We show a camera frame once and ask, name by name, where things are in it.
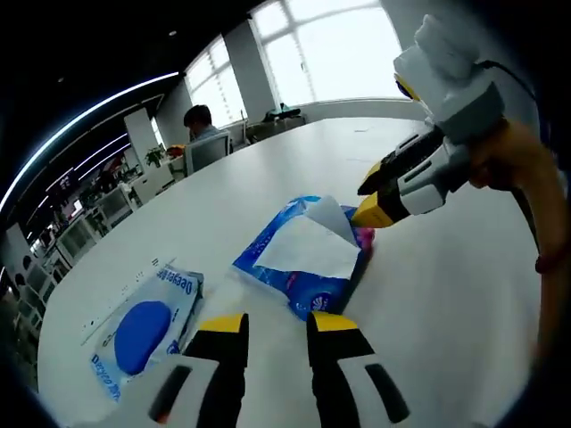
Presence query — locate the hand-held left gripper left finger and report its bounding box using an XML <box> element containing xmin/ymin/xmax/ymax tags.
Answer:
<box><xmin>105</xmin><ymin>311</ymin><xmax>250</xmax><ymax>428</ymax></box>

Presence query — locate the large bright window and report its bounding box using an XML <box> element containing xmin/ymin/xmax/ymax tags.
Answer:
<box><xmin>184</xmin><ymin>0</ymin><xmax>405</xmax><ymax>122</ymax></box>

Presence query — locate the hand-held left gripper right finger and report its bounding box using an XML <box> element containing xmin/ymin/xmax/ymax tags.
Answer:
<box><xmin>306</xmin><ymin>310</ymin><xmax>452</xmax><ymax>428</ymax></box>

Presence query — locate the long ceiling light strip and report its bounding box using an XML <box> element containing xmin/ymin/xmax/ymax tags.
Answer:
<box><xmin>0</xmin><ymin>70</ymin><xmax>180</xmax><ymax>211</ymax></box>

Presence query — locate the teal green object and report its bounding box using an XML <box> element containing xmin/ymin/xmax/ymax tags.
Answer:
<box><xmin>262</xmin><ymin>105</ymin><xmax>308</xmax><ymax>122</ymax></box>

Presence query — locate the green potted plant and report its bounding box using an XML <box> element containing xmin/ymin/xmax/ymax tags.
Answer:
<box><xmin>144</xmin><ymin>144</ymin><xmax>169</xmax><ymax>170</ymax></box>

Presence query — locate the blue tissue pack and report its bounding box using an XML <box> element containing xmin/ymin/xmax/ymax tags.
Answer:
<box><xmin>231</xmin><ymin>193</ymin><xmax>379</xmax><ymax>324</ymax></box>

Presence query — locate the blue wet wipes packet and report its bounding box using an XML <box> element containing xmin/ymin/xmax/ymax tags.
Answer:
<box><xmin>90</xmin><ymin>266</ymin><xmax>207</xmax><ymax>405</ymax></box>

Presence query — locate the white round table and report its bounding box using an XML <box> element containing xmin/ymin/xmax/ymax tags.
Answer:
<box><xmin>37</xmin><ymin>116</ymin><xmax>549</xmax><ymax>428</ymax></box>

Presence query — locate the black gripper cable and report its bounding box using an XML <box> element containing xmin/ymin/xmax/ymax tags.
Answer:
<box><xmin>479</xmin><ymin>58</ymin><xmax>552</xmax><ymax>149</ymax></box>

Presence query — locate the person's right hand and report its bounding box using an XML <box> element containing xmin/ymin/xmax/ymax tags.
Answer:
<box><xmin>468</xmin><ymin>119</ymin><xmax>567</xmax><ymax>225</ymax></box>

